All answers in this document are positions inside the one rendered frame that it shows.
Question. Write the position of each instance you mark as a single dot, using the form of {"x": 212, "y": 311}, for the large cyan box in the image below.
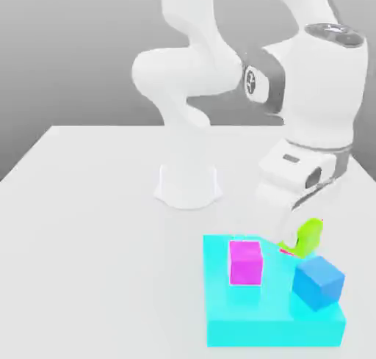
{"x": 264, "y": 320}

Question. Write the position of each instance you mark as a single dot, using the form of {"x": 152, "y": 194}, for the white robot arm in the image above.
{"x": 323, "y": 100}

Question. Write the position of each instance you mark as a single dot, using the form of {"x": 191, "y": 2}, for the small lime green cube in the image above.
{"x": 310, "y": 237}

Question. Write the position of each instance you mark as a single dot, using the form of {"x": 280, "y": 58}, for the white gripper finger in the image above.
{"x": 290, "y": 232}

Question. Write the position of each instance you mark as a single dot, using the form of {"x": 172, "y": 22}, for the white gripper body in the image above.
{"x": 274, "y": 202}

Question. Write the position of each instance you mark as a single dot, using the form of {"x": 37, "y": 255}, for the small blue cube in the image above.
{"x": 318, "y": 282}

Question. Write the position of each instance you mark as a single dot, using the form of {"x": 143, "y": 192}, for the small magenta cube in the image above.
{"x": 245, "y": 263}

